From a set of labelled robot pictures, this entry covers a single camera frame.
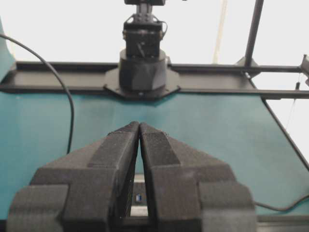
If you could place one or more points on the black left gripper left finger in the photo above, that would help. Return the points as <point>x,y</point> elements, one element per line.
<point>83,191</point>

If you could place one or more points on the black aluminium frame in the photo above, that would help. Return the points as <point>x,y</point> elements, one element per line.
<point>90,78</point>

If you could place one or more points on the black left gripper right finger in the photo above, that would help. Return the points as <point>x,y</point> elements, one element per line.
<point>191,191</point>

